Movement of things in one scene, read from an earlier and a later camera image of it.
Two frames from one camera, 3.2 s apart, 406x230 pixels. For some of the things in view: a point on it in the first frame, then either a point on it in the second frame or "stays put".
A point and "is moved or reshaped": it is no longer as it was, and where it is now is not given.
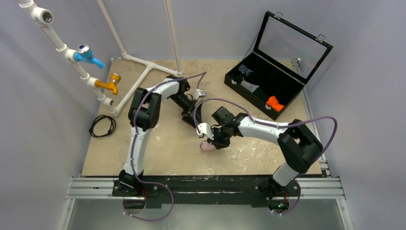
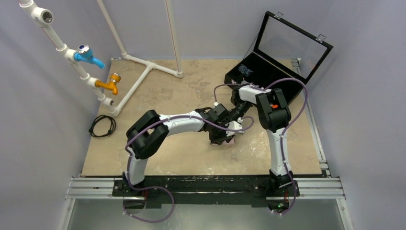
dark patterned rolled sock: x=243 y=69 stays put
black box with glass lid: x=284 y=58 stays put
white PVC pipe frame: x=41 y=16 stays put
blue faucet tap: x=83 y=52 stays put
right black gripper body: x=217 y=136 → x=231 y=118
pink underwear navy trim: x=206 y=146 is moved or reshaped
